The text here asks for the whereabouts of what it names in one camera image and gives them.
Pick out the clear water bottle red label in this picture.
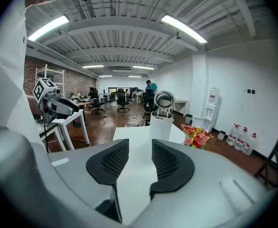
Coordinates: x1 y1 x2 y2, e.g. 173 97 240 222
226 123 240 147
242 132 259 156
233 127 249 151

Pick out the white water dispenser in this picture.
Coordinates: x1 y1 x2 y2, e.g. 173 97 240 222
201 87 220 133

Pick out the cable on wooden floor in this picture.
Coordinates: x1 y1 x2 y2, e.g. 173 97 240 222
125 112 149 128

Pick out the white metal shelf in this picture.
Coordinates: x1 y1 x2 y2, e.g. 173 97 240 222
35 64 66 97

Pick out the person in white shirt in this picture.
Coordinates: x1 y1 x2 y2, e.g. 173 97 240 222
0 0 47 152

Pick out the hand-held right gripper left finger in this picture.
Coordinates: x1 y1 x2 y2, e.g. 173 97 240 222
31 138 130 224

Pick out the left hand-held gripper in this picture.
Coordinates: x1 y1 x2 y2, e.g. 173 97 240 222
32 77 80 124

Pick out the white electric kettle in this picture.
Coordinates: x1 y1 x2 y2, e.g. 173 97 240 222
149 90 176 147

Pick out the person's left forearm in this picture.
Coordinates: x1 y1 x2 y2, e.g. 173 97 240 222
26 94 42 116

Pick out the white side table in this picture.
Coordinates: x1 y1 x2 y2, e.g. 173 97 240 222
35 109 90 152

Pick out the colourful flower bouquet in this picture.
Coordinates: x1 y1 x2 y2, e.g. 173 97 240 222
180 124 214 150

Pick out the white office desk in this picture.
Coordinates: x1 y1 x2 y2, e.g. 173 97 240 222
173 98 189 117

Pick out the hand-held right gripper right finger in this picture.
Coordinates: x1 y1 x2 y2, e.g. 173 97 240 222
129 139 278 228

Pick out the black office chair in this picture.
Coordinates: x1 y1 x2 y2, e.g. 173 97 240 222
115 90 130 114
142 92 158 120
89 91 105 114

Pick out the black metal chair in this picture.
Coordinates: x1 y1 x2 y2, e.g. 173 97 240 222
254 126 278 188

